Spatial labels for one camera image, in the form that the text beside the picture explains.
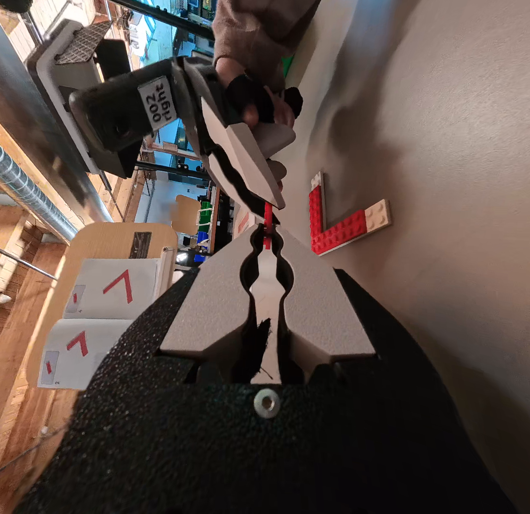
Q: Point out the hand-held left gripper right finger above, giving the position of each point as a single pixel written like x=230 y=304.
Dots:
x=327 y=311

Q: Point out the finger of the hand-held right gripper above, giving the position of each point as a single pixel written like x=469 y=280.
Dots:
x=240 y=149
x=219 y=176

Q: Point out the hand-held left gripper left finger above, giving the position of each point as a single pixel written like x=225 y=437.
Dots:
x=207 y=307

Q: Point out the small red lego plate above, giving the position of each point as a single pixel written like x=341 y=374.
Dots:
x=268 y=215

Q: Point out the red and white lego assembly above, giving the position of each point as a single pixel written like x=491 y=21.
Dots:
x=339 y=234

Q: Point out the person's right forearm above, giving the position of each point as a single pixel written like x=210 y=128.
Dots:
x=256 y=21

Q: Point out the lego instruction booklet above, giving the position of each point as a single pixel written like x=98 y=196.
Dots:
x=116 y=298

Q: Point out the person's right hand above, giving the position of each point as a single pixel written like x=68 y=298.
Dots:
x=225 y=68

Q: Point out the wooden workbench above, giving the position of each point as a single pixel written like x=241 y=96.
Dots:
x=214 y=215

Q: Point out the small green bin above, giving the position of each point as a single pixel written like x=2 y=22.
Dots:
x=205 y=220

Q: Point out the white paper bag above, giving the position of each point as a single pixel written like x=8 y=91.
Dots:
x=242 y=224

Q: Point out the white booklet stand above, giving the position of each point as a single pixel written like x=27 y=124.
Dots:
x=166 y=269

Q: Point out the small blue bin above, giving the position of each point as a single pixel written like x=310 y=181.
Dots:
x=203 y=242

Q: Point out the grey hanging ceiling lamp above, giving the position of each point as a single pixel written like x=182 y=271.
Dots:
x=54 y=66

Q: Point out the dark steel beam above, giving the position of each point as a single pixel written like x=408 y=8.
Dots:
x=16 y=91

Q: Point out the thin metal rod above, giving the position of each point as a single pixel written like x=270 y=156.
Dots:
x=29 y=264

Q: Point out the black metal post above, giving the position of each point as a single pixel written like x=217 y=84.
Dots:
x=174 y=169
x=145 y=10

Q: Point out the silver ventilation duct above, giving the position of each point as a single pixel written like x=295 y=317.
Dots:
x=33 y=191

